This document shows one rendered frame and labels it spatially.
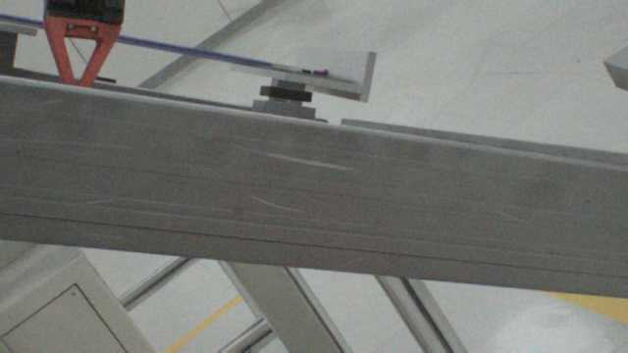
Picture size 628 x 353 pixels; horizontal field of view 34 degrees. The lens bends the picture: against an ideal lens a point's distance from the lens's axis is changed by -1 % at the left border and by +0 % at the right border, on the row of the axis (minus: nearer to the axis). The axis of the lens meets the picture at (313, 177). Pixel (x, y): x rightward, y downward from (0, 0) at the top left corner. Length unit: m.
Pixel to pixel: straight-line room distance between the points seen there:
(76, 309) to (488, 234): 1.49
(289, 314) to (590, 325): 0.72
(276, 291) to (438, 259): 1.02
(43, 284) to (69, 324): 0.09
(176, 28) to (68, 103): 8.28
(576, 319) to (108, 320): 0.88
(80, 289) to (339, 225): 1.49
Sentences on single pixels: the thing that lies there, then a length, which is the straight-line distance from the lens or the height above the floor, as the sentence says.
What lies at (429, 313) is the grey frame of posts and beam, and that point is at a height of 0.47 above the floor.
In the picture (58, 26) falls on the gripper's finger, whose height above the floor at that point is 0.99.
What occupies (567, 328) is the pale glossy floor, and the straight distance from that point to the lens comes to 2.04.
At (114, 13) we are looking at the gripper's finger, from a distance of 0.98.
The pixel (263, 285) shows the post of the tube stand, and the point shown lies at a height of 0.53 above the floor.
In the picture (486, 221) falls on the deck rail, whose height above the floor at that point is 0.83.
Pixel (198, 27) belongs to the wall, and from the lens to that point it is 8.73.
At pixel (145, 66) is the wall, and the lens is 8.63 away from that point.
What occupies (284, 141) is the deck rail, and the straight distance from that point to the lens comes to 0.43.
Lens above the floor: 1.01
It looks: 16 degrees down
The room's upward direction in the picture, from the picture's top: 33 degrees counter-clockwise
